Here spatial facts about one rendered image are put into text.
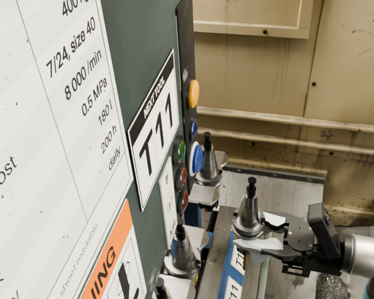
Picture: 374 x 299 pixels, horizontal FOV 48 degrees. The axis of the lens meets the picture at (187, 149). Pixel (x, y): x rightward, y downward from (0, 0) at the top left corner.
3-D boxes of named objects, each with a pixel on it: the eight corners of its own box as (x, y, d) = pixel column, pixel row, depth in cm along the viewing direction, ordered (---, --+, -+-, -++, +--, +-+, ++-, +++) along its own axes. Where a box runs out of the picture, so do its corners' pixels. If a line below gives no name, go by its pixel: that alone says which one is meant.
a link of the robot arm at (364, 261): (379, 263, 72) (375, 226, 78) (352, 258, 73) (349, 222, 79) (368, 286, 77) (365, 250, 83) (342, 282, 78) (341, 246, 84)
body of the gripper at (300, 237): (277, 273, 81) (342, 286, 79) (283, 246, 76) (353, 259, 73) (280, 241, 87) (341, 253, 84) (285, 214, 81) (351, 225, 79)
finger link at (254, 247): (233, 269, 80) (281, 268, 80) (234, 250, 76) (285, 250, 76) (231, 255, 83) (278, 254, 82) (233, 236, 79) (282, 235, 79)
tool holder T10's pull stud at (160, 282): (155, 289, 61) (153, 276, 59) (167, 289, 61) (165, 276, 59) (154, 300, 60) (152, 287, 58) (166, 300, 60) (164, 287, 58)
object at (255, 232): (235, 211, 83) (236, 203, 82) (266, 218, 82) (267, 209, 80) (228, 236, 79) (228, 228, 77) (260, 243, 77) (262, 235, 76)
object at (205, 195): (221, 188, 87) (221, 186, 87) (216, 207, 83) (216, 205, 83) (189, 184, 89) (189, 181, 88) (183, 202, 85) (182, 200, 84)
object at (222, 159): (230, 153, 95) (230, 151, 95) (226, 169, 91) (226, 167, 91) (200, 150, 97) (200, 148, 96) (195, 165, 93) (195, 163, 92)
